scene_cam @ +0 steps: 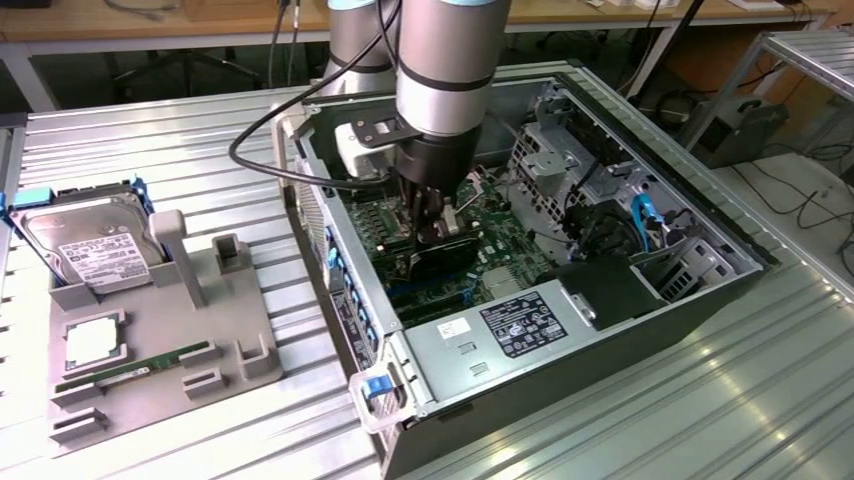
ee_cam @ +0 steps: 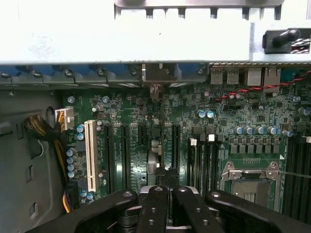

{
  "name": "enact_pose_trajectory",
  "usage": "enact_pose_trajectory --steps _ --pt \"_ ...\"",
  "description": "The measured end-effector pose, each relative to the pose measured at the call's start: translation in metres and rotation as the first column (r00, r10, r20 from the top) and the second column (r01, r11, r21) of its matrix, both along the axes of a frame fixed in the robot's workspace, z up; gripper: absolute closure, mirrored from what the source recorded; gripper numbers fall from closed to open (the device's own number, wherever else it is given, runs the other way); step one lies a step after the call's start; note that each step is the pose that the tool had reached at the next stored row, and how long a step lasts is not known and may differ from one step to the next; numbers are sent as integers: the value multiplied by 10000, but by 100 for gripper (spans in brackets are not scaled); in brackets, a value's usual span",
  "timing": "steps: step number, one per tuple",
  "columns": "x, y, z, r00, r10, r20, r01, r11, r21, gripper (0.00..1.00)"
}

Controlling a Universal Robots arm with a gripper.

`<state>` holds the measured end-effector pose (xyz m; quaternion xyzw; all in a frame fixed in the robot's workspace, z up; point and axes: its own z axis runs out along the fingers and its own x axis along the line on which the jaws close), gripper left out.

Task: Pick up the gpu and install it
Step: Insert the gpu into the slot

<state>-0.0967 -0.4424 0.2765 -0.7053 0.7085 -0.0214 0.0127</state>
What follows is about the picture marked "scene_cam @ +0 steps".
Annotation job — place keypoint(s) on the silver chipset heatsink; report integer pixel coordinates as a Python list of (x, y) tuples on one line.
[(501, 281)]

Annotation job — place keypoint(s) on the black graphics card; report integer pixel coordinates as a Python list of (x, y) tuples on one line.
[(440, 260)]

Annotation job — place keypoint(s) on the open black PC case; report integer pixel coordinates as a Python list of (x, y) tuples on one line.
[(667, 360)]

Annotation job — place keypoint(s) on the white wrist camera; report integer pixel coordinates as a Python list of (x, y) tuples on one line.
[(353, 150)]

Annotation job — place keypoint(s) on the metal disk bay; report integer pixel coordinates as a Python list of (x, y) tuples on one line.
[(694, 270)]

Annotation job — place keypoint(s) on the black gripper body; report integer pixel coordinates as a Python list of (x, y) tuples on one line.
[(436, 160)]

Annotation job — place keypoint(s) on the aluminium frame table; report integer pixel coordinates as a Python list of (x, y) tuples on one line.
[(814, 55)]

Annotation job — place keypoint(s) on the grey power supply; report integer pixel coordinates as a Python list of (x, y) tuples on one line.
[(467, 360)]

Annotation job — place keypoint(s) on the black box device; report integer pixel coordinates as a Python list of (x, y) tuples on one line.
[(740, 135)]

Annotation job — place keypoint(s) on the silver CPU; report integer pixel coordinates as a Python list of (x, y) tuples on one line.
[(93, 344)]

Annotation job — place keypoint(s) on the blue disk carrier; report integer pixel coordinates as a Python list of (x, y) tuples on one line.
[(33, 199)]

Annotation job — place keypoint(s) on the silver hard disk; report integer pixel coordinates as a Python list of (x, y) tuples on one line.
[(86, 250)]

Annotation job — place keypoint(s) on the metal drive cage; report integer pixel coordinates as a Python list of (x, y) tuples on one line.
[(540, 165)]

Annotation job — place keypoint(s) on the black plastic shroud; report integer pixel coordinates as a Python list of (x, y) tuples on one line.
[(600, 290)]

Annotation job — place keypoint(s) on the black expansion slot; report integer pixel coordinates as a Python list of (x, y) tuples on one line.
[(429, 306)]

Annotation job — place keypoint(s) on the green motherboard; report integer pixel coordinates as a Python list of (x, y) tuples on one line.
[(513, 250)]

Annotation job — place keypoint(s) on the metal socket cover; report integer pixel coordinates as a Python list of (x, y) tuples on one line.
[(485, 184)]

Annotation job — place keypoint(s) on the blue case latch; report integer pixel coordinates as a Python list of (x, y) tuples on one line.
[(375, 387)]

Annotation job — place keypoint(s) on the black chair base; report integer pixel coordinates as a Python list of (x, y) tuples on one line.
[(186, 65)]

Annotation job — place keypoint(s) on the wooden desk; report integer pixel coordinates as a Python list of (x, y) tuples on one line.
[(567, 12)]

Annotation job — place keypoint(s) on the green RAM stick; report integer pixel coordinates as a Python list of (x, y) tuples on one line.
[(133, 368)]

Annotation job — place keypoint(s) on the grey parts rack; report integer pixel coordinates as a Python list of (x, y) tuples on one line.
[(166, 410)]

